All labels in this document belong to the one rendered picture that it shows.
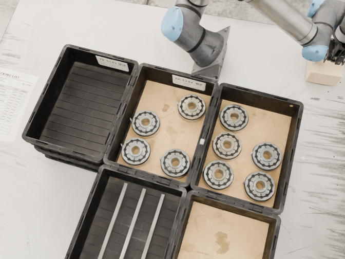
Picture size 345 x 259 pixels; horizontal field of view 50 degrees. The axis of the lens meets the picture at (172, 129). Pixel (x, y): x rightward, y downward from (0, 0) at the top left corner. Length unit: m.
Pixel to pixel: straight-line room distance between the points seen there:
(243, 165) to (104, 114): 0.54
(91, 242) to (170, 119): 0.51
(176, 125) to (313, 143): 0.55
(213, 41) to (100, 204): 0.75
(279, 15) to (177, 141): 0.54
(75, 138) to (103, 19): 0.64
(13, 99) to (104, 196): 0.64
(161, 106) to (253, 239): 0.57
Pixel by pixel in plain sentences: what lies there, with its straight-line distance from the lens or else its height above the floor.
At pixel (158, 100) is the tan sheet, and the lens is 1.41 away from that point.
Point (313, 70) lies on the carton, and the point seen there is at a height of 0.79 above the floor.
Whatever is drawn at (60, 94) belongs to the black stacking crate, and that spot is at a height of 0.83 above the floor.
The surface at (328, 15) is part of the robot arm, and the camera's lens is 1.34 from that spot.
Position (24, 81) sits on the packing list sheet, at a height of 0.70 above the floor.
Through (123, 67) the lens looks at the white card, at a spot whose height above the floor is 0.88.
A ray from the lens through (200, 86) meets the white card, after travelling 1.37.
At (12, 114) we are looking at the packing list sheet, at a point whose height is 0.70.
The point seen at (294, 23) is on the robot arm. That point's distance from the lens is 1.22.
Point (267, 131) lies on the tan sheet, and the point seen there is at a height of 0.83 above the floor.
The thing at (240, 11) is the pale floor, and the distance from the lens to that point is 2.71.
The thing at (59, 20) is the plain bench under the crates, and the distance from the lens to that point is 1.86.
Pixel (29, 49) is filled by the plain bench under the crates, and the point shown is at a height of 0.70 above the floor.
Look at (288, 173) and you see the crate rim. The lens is 1.25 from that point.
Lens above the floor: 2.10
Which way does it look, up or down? 69 degrees down
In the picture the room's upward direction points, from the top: 6 degrees counter-clockwise
